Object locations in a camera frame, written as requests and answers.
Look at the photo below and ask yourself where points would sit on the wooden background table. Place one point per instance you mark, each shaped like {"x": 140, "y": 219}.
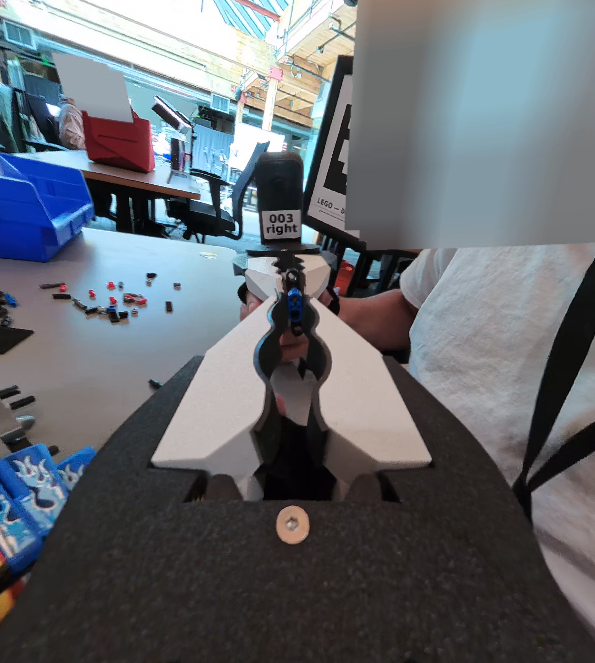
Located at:
{"x": 137, "y": 181}

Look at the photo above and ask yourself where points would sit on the person's right forearm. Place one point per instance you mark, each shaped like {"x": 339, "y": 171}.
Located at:
{"x": 375, "y": 321}

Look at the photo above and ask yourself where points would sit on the black lego beam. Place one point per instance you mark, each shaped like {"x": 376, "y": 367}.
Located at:
{"x": 294, "y": 320}

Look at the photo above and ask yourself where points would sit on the blue plastic bin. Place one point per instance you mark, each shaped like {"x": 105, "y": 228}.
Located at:
{"x": 23, "y": 217}

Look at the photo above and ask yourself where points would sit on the person's right hand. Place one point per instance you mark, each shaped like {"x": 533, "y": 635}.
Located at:
{"x": 293, "y": 347}

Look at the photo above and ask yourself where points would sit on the blue lego connector pin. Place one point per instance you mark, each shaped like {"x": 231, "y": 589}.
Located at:
{"x": 295, "y": 300}

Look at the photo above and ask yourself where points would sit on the black office chair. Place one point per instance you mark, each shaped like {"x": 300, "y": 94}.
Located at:
{"x": 207, "y": 212}

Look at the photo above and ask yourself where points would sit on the scattered small lego pieces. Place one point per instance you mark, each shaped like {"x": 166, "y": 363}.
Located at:
{"x": 116, "y": 303}

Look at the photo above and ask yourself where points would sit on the black monitor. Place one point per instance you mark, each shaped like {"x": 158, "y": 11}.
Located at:
{"x": 170, "y": 116}

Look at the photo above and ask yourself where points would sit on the black framed marker sign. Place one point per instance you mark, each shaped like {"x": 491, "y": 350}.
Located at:
{"x": 328, "y": 155}

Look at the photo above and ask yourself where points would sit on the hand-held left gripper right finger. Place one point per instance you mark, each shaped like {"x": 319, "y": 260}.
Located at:
{"x": 375, "y": 409}

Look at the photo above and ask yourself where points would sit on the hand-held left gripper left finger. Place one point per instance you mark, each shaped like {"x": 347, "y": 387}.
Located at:
{"x": 209, "y": 404}

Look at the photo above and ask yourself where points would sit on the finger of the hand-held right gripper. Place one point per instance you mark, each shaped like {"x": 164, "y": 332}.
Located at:
{"x": 262, "y": 277}
{"x": 315, "y": 274}

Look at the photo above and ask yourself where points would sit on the red box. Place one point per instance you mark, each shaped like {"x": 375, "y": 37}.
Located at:
{"x": 121, "y": 147}

